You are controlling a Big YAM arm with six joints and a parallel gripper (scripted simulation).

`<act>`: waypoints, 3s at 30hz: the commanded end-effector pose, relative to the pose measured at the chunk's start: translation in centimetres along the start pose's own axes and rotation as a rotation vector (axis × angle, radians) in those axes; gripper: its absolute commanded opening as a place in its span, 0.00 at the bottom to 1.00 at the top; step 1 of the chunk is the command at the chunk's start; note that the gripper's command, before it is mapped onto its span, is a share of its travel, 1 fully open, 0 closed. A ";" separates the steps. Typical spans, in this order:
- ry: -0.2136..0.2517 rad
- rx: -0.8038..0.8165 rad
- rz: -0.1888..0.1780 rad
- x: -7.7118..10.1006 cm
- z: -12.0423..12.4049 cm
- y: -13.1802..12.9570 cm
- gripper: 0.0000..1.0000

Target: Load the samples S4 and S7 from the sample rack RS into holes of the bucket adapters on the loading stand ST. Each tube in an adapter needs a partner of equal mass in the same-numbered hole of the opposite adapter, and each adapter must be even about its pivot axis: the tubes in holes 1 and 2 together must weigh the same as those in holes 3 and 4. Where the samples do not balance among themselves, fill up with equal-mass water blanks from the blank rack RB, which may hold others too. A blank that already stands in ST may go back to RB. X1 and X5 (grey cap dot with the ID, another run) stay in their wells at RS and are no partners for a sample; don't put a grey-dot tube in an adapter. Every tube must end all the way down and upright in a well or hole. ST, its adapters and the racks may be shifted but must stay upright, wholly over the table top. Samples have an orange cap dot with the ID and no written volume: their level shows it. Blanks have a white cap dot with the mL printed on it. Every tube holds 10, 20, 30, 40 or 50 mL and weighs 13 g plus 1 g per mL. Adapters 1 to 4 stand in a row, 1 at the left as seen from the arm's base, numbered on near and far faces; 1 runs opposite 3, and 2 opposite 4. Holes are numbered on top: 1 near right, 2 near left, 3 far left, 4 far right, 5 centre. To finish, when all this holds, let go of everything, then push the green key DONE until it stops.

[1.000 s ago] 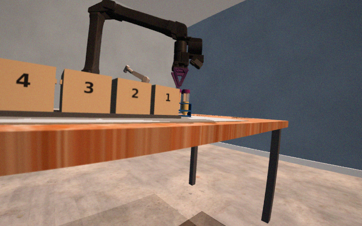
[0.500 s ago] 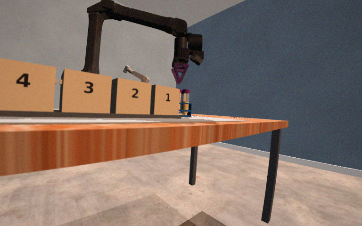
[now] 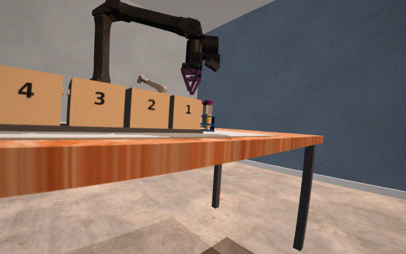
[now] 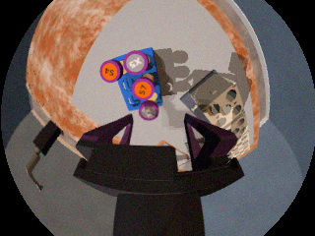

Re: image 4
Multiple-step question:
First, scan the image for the plastic tube with dark red cap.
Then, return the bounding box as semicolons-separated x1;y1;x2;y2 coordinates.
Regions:
123;50;151;76

